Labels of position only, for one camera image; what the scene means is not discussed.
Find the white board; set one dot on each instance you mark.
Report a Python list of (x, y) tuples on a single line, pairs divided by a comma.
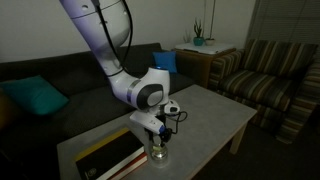
[(206, 48)]

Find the dark grey sofa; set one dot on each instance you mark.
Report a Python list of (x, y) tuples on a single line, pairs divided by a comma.
[(93, 100)]

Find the striped armchair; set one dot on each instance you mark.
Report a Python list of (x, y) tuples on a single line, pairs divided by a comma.
[(266, 83)]

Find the blue pillow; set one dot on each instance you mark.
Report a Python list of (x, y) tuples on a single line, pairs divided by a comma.
[(165, 61)]

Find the plant in teal pot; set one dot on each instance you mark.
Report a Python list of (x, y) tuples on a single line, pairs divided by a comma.
[(198, 40)]

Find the small white pot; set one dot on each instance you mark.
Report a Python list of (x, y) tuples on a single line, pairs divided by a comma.
[(210, 41)]

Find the black book with yellow spine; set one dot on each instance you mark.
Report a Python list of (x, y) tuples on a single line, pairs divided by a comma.
[(110, 156)]

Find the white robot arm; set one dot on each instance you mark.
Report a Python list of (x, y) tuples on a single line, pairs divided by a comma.
[(96, 36)]

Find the clear glass cup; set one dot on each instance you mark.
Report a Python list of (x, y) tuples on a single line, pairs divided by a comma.
[(159, 144)]

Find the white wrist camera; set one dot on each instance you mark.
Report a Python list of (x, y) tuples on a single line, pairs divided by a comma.
[(146, 120)]

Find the grey window blinds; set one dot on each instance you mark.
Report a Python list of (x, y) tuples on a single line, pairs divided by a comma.
[(286, 20)]

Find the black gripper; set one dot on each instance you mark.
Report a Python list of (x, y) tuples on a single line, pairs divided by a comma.
[(161, 120)]

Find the teal pillow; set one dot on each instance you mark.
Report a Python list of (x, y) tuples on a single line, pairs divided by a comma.
[(33, 95)]

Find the wooden side table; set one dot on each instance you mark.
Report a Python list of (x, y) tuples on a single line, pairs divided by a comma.
[(200, 66)]

